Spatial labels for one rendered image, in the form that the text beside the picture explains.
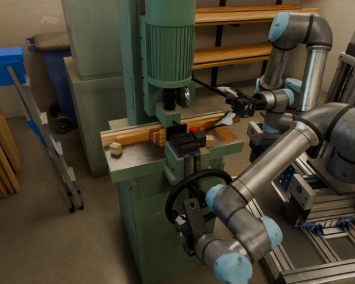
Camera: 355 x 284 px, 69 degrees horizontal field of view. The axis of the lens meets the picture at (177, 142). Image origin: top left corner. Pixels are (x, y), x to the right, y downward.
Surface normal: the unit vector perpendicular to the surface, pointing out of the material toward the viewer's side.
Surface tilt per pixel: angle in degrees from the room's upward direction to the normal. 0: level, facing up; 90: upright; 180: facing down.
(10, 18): 90
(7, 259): 0
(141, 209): 90
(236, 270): 60
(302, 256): 0
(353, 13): 90
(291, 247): 0
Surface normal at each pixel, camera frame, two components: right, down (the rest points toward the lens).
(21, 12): 0.43, 0.51
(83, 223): 0.03, -0.83
